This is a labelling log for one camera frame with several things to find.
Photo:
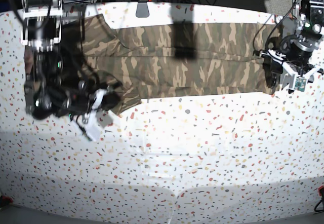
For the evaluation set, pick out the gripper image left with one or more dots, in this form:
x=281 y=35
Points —
x=81 y=106

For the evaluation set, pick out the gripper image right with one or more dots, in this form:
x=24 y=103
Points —
x=289 y=65

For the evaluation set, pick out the camouflage T-shirt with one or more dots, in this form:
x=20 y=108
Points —
x=179 y=59

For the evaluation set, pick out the robot arm image left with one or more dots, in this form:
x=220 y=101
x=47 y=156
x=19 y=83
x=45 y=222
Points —
x=51 y=61

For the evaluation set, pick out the red clamp left corner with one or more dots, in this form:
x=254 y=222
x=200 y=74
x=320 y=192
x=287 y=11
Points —
x=4 y=201

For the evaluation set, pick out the red clamp corner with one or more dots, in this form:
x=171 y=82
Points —
x=4 y=201
x=321 y=191

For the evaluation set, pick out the red clamp right corner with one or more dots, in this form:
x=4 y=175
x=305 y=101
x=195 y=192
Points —
x=321 y=191

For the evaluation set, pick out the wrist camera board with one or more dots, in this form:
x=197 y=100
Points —
x=300 y=84

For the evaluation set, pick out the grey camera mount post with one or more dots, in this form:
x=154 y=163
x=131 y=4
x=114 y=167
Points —
x=142 y=10

